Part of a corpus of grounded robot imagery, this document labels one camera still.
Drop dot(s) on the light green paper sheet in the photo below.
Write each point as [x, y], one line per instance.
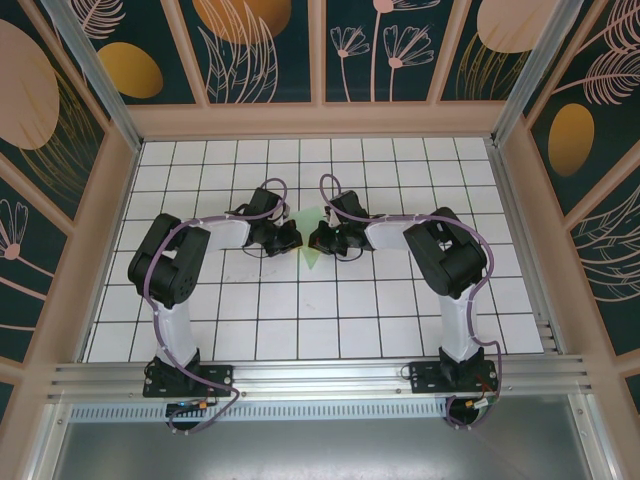
[307, 219]

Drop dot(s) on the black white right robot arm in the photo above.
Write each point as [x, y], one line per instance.
[445, 255]

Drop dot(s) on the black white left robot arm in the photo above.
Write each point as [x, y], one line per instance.
[167, 270]

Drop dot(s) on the grey metal sheet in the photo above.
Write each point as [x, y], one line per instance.
[320, 450]

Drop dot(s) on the black circuit board with LED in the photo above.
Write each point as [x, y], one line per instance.
[180, 406]

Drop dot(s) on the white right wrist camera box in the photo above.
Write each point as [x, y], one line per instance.
[329, 215]

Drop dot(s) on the wall panel with pink flowers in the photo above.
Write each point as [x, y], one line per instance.
[380, 75]

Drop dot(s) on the wall panel orange circle leaves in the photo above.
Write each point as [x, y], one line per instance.
[280, 60]

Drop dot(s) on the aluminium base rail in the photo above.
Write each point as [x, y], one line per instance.
[320, 372]

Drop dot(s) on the wall panel with orange oval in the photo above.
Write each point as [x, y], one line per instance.
[170, 50]

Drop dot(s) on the aluminium side rail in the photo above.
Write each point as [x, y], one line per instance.
[522, 240]

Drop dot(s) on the wall panel pink circle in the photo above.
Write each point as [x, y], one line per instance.
[475, 75]

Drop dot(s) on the aluminium corner post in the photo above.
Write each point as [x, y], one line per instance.
[100, 80]
[530, 75]

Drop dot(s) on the wall panel single pink flower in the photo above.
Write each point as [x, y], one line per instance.
[30, 280]

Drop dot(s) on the wall panel orange oval feather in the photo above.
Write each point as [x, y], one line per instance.
[590, 150]

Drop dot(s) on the wall panel large pink oval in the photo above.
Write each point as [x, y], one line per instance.
[30, 100]

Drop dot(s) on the wall panel pink leaf outlines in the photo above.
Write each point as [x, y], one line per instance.
[615, 270]

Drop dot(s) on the wall panel pink feather leaves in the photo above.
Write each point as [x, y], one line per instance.
[610, 50]

